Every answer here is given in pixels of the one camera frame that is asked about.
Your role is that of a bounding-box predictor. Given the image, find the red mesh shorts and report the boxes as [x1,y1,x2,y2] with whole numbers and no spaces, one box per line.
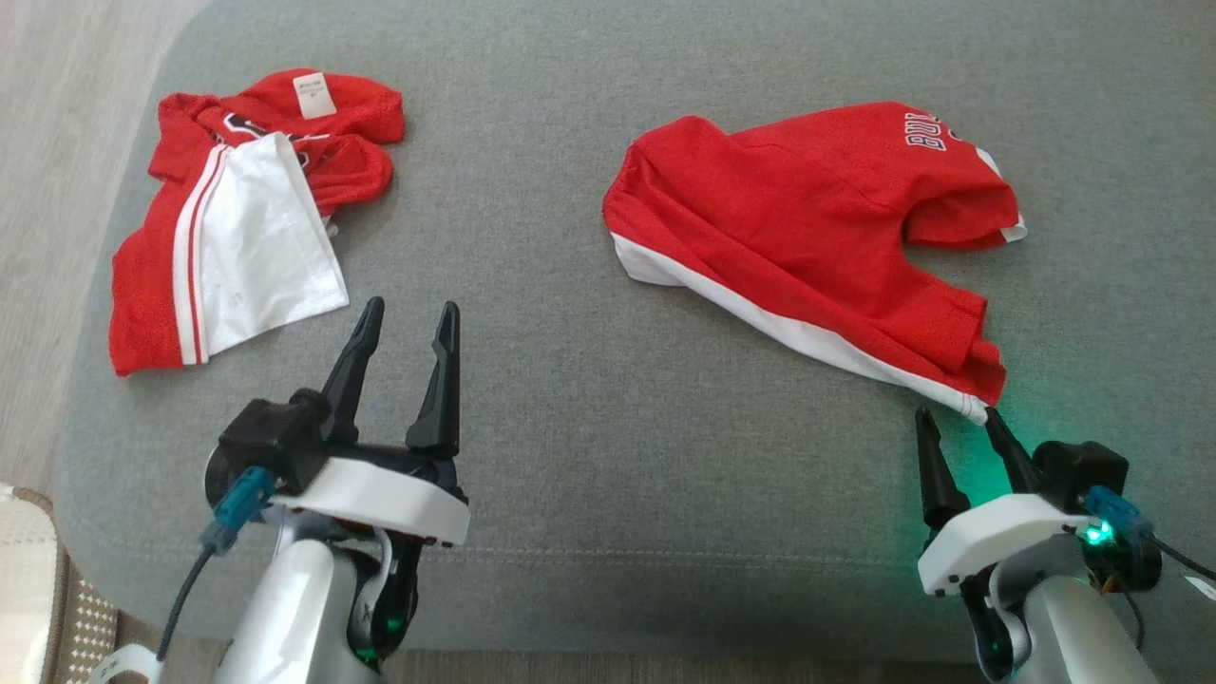
[602,101,1029,426]

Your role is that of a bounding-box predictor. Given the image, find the grey sofa chaise seat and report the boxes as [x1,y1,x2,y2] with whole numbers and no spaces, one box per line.
[52,0,1216,666]

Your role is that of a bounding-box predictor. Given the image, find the left camera cable teal plug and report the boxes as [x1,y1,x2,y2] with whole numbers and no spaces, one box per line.
[155,465,278,663]

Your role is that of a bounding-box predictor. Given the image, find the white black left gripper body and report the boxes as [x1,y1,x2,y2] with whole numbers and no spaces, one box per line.
[271,439,472,548]

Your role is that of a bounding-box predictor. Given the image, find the red white jersey with tag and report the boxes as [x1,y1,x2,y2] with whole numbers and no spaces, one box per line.
[107,68,407,378]

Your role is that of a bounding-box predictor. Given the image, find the camera cable teal plug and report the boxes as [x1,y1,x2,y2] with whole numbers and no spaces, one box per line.
[1083,484,1216,582]
[155,465,278,663]

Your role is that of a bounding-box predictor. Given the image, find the beige perforated laundry basket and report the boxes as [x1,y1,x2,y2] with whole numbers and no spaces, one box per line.
[0,483,120,684]

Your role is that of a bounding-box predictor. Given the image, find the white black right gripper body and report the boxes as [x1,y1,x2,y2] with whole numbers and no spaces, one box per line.
[917,492,1108,598]

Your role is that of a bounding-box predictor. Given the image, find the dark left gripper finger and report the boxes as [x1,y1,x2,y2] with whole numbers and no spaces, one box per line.
[406,302,462,459]
[318,296,386,447]

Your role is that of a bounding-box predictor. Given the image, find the right camera cable teal plug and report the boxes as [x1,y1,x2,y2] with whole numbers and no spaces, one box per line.
[1083,484,1216,582]

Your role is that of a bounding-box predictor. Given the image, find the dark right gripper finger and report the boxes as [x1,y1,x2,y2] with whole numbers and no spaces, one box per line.
[983,407,1044,495]
[914,407,972,533]

